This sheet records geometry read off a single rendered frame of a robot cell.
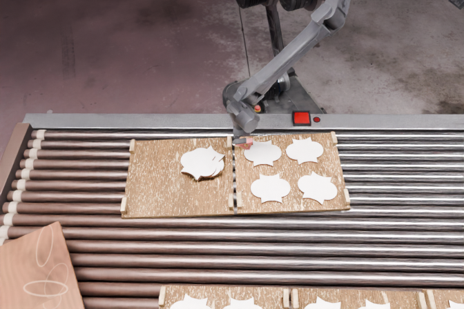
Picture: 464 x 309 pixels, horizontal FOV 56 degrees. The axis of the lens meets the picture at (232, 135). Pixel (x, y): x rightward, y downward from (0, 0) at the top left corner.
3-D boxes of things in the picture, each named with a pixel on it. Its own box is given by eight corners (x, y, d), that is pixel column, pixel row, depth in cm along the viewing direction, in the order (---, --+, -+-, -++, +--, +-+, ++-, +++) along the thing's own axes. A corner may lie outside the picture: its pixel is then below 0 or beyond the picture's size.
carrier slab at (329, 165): (234, 138, 180) (233, 136, 179) (333, 134, 180) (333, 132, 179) (237, 214, 159) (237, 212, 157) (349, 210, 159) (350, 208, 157)
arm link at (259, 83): (339, 14, 146) (324, -2, 138) (348, 24, 143) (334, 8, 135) (248, 98, 161) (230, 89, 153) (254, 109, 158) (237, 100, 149)
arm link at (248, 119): (256, 92, 158) (242, 83, 152) (275, 109, 151) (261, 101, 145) (236, 117, 161) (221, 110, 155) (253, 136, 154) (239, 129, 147)
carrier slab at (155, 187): (132, 143, 181) (132, 141, 179) (231, 139, 180) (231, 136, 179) (121, 219, 159) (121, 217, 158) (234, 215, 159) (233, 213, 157)
